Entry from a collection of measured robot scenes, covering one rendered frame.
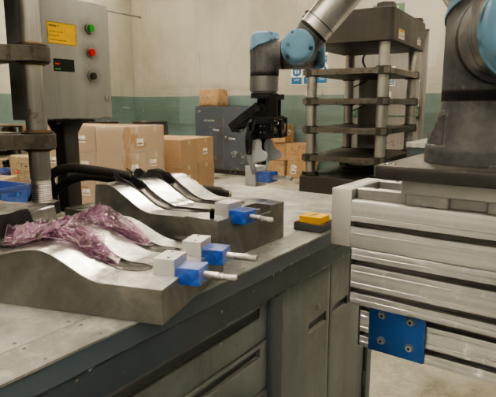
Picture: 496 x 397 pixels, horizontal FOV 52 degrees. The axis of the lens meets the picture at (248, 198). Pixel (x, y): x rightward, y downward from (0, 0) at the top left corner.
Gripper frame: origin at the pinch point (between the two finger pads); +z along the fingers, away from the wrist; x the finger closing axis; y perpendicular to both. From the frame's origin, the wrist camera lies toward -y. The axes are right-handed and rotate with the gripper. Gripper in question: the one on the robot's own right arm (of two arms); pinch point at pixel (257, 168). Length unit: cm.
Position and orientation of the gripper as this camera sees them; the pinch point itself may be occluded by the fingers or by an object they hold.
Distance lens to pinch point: 137.4
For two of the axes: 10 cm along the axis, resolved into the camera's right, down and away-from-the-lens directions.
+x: 5.7, -1.5, 8.1
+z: 0.0, 9.8, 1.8
